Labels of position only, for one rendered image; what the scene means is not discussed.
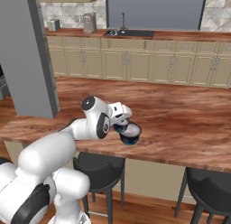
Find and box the beige base cupboard run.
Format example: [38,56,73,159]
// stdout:
[46,34,231,89]

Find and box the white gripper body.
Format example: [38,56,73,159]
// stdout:
[115,105,134,127]

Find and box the black sink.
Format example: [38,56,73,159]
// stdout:
[103,29,155,39]

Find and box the black bar stool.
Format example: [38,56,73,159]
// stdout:
[173,166,231,224]
[72,152,126,224]

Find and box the small dark teal yogurt container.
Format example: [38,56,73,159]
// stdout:
[113,123,130,135]

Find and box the beige island base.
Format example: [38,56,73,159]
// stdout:
[3,140,197,205]

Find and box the silver toaster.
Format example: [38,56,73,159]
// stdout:
[47,18,61,33]

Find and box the dark grey oven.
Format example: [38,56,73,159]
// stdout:
[0,64,11,101]

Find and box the dark tap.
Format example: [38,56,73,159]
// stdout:
[119,12,128,32]

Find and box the grey fridge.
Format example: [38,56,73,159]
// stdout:
[0,0,61,119]

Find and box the large dark teal yogurt container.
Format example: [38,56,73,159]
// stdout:
[119,121,143,146]

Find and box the dark framed window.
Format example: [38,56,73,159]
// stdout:
[105,0,208,32]

